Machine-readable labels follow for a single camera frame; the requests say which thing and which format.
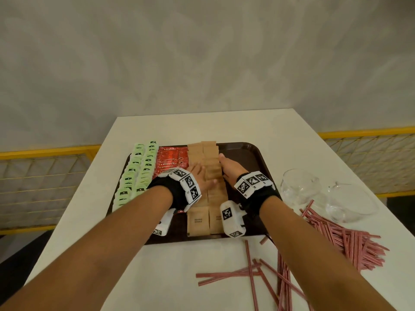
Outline person's right forearm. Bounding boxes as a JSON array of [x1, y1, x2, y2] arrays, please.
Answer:
[[259, 196, 398, 311]]

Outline person's left hand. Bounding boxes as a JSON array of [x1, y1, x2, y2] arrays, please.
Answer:
[[188, 163, 217, 193]]

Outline wristband with marker tiles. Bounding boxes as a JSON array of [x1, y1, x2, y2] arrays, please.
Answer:
[[147, 168, 203, 213], [233, 171, 282, 217]]

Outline row of red Nescafe sachets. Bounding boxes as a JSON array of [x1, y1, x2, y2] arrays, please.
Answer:
[[152, 146, 189, 177]]

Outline left wristband with marker tiles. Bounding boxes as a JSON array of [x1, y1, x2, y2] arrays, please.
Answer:
[[147, 168, 203, 213]]

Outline right wristband with marker tiles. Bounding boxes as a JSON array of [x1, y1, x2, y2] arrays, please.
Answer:
[[233, 171, 282, 217]]

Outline brown plastic tray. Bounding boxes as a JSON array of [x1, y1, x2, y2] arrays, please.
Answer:
[[105, 142, 283, 246]]

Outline person's left forearm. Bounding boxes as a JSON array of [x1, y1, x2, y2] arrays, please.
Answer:
[[0, 185, 173, 311]]

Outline clear glass cups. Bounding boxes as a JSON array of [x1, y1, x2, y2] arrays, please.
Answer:
[[280, 168, 379, 224]]

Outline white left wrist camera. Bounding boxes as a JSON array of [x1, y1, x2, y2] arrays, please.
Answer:
[[151, 209, 177, 238]]

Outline marker cube on right wrist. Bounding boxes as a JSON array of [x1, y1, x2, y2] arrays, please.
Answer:
[[220, 200, 247, 239]]

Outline neat rows of sugar packets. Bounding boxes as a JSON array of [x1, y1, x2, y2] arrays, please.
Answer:
[[186, 140, 229, 238]]

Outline neat rows of tea bags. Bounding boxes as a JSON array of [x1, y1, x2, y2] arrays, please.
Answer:
[[112, 140, 160, 213]]

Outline person's right hand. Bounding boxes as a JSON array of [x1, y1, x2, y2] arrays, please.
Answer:
[[219, 153, 249, 187]]

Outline pile of pink stirrer sticks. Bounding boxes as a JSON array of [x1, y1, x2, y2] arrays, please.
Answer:
[[195, 200, 390, 311]]

